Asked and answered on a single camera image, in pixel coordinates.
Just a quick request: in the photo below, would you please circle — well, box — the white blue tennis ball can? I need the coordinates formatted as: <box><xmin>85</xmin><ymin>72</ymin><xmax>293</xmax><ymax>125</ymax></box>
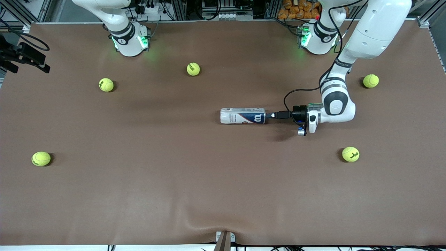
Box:
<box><xmin>220</xmin><ymin>107</ymin><xmax>267</xmax><ymax>125</ymax></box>

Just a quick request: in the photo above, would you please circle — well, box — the grey base connector box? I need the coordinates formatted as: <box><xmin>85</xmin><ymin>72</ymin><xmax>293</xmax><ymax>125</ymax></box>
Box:
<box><xmin>297</xmin><ymin>25</ymin><xmax>310</xmax><ymax>48</ymax></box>
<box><xmin>139</xmin><ymin>30</ymin><xmax>151</xmax><ymax>50</ymax></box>

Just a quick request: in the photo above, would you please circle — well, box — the brown table mat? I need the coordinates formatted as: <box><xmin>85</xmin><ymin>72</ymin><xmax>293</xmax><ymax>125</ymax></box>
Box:
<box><xmin>0</xmin><ymin>19</ymin><xmax>446</xmax><ymax>246</ymax></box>

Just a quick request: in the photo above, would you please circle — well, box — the bag of orange items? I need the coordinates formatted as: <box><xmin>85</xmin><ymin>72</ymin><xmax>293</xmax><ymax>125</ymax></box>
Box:
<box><xmin>278</xmin><ymin>0</ymin><xmax>321</xmax><ymax>20</ymax></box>

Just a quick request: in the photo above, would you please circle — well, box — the white power strip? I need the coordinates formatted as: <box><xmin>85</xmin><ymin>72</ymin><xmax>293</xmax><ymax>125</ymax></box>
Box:
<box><xmin>138</xmin><ymin>3</ymin><xmax>164</xmax><ymax>15</ymax></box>

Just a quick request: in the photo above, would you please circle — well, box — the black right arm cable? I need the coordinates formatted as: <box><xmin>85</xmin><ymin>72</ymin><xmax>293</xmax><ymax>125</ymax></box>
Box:
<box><xmin>0</xmin><ymin>17</ymin><xmax>51</xmax><ymax>51</ymax></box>

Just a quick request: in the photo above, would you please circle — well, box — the aluminium frame profile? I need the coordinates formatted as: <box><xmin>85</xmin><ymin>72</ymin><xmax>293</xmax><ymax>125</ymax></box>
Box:
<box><xmin>411</xmin><ymin>0</ymin><xmax>446</xmax><ymax>35</ymax></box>
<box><xmin>0</xmin><ymin>0</ymin><xmax>53</xmax><ymax>23</ymax></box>

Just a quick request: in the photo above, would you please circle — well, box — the metal table edge bracket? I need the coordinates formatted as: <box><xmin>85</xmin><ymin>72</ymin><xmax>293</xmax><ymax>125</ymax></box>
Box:
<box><xmin>216</xmin><ymin>231</ymin><xmax>236</xmax><ymax>243</ymax></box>

